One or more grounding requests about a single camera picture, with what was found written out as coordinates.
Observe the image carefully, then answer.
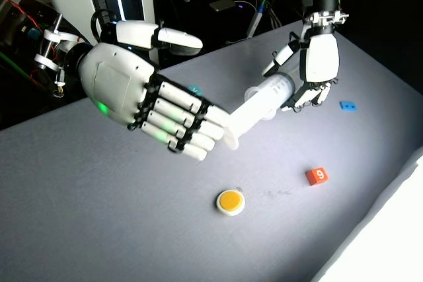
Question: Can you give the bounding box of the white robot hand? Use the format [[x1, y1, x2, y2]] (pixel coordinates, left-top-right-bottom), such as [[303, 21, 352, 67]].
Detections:
[[262, 30, 341, 114], [77, 19, 232, 163]]

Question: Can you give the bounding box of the large clear plastic syringe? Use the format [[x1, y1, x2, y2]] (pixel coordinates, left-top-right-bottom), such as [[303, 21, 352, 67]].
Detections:
[[221, 69, 303, 151]]

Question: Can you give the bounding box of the orange number cube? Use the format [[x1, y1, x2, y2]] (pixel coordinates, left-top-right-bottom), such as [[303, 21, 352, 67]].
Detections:
[[304, 166, 330, 186]]

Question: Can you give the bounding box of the grey table cloth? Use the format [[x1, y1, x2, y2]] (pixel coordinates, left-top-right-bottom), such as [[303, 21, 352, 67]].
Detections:
[[0, 19, 423, 282]]

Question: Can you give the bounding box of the yellow and white round button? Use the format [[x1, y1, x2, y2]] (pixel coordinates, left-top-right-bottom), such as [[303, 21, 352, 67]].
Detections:
[[215, 188, 247, 217]]

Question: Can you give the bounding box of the white backdrop board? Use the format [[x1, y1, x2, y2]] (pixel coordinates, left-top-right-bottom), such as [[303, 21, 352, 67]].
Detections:
[[310, 145, 423, 282]]

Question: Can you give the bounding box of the white cable adapter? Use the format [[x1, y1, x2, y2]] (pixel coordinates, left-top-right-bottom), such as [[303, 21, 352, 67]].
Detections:
[[246, 10, 265, 39]]

